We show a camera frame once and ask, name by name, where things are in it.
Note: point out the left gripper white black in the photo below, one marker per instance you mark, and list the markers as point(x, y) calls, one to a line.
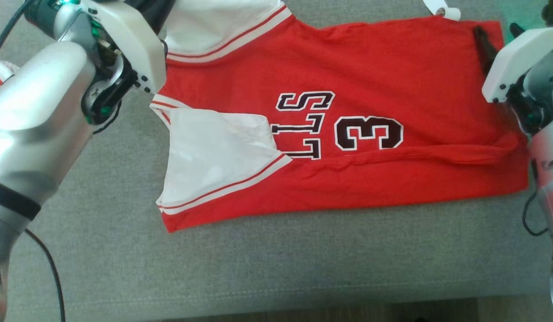
point(133, 40)

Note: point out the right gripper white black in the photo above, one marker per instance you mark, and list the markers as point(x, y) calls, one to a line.
point(513, 58)

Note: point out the red white printed jersey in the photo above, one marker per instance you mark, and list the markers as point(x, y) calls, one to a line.
point(370, 67)

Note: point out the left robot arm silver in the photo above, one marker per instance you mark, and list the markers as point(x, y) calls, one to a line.
point(30, 134)

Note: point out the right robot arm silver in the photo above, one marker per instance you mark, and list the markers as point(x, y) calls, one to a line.
point(549, 156)

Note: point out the grey sofa seat cushion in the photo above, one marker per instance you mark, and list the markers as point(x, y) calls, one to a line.
point(303, 268)

